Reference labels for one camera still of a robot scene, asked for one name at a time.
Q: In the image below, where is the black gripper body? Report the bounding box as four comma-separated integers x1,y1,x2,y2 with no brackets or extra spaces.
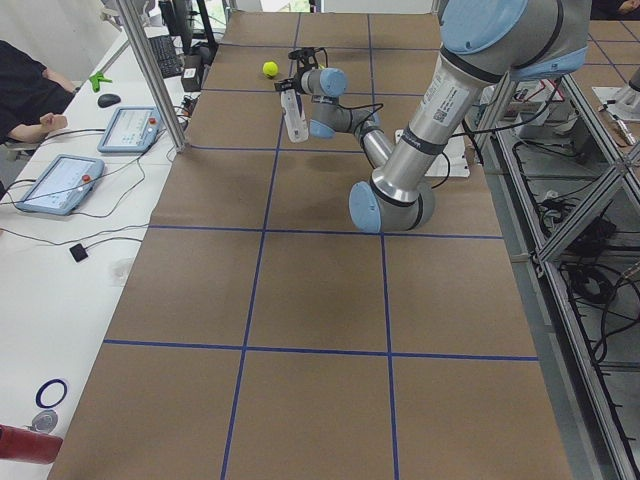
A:
291,73,306,94

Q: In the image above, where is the clear tennis ball can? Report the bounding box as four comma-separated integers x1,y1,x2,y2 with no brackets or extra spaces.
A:
280,89,309,143

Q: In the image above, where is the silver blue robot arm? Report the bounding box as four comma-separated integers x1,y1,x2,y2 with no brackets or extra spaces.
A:
275,1,591,233

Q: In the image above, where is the far yellow tennis ball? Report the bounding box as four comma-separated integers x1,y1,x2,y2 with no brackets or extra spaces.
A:
262,61,279,78

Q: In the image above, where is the black box with label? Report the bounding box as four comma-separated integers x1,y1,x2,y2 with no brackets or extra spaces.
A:
181,55,204,93

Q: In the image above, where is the black keyboard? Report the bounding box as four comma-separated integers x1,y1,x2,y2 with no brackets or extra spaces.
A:
148,35,183,78

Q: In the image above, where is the far blue teach pendant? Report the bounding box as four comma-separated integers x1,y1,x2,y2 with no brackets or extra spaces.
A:
97,106,163,154

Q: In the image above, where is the blue teach pendant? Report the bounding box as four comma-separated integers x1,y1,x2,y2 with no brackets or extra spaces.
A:
15,154,105,216
97,106,163,154

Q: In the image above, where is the black computer mouse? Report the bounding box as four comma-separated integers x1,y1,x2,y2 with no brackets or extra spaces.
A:
97,93,121,108

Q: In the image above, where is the green plastic clamp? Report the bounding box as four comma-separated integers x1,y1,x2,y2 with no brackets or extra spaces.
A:
89,71,112,93

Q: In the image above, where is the near blue teach pendant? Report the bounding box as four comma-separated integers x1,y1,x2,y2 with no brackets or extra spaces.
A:
15,154,105,216

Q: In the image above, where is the brown paper table cover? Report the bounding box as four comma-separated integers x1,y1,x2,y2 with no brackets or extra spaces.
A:
51,13,572,479

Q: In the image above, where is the seated person in black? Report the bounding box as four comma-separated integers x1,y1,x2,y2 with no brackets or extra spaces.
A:
1,40,76,144

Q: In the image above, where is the small black square puck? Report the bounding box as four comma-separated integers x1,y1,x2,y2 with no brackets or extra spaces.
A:
69,243,88,263

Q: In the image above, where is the silver metal disc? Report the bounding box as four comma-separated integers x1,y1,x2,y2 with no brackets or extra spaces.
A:
28,409,59,434

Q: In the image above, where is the red cylinder bottle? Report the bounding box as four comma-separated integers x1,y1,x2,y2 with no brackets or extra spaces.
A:
0,425,63,464

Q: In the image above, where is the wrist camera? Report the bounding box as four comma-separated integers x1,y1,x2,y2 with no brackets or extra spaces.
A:
288,47,328,72

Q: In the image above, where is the white camera mast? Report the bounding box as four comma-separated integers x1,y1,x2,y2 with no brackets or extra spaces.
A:
425,137,470,179

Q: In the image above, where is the aluminium frame post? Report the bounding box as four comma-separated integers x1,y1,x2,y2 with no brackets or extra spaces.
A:
117,0,186,153

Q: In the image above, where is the blue tape ring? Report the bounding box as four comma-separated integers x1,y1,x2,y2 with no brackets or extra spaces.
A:
34,378,69,410

